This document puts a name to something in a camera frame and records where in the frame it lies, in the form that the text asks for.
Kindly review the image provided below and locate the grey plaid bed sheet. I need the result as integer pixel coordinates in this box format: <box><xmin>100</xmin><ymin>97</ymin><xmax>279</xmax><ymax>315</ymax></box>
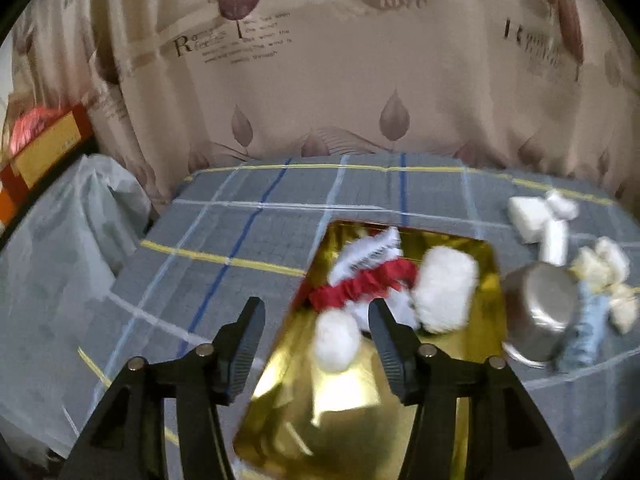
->
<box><xmin>75</xmin><ymin>152</ymin><xmax>640</xmax><ymax>480</ymax></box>

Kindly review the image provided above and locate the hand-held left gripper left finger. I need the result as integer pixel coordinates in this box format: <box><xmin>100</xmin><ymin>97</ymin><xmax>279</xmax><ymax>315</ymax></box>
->
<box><xmin>60</xmin><ymin>296</ymin><xmax>267</xmax><ymax>480</ymax></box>

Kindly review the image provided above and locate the white translucent plastic cover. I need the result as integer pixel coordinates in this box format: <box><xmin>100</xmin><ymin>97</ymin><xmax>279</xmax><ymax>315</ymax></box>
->
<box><xmin>0</xmin><ymin>152</ymin><xmax>153</xmax><ymax>461</ymax></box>

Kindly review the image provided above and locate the red cardboard box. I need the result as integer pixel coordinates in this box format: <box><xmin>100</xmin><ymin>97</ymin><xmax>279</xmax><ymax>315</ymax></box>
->
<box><xmin>0</xmin><ymin>102</ymin><xmax>97</xmax><ymax>203</ymax></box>

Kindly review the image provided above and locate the pink mesh bag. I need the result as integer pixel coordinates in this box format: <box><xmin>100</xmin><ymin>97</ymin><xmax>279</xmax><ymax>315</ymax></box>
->
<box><xmin>10</xmin><ymin>105</ymin><xmax>63</xmax><ymax>153</ymax></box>

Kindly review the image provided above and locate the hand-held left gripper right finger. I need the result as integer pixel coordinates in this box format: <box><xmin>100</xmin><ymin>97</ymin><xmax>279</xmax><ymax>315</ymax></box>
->
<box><xmin>368</xmin><ymin>299</ymin><xmax>576</xmax><ymax>480</ymax></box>

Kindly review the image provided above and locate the light blue fluffy sock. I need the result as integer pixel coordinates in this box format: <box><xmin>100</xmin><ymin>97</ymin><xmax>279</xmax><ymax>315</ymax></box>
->
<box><xmin>557</xmin><ymin>287</ymin><xmax>610</xmax><ymax>373</ymax></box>

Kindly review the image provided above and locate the beige leaf print curtain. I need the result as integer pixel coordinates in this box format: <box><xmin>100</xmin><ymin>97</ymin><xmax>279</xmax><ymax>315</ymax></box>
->
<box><xmin>10</xmin><ymin>0</ymin><xmax>640</xmax><ymax>211</ymax></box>

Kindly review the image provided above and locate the metal cup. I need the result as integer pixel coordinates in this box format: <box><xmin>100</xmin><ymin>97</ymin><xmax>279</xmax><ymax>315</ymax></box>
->
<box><xmin>501</xmin><ymin>262</ymin><xmax>583</xmax><ymax>368</ymax></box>

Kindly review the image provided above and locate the red tin box gold inside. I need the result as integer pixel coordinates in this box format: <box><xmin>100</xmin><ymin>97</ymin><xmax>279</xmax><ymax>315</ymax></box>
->
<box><xmin>232</xmin><ymin>219</ymin><xmax>511</xmax><ymax>480</ymax></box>

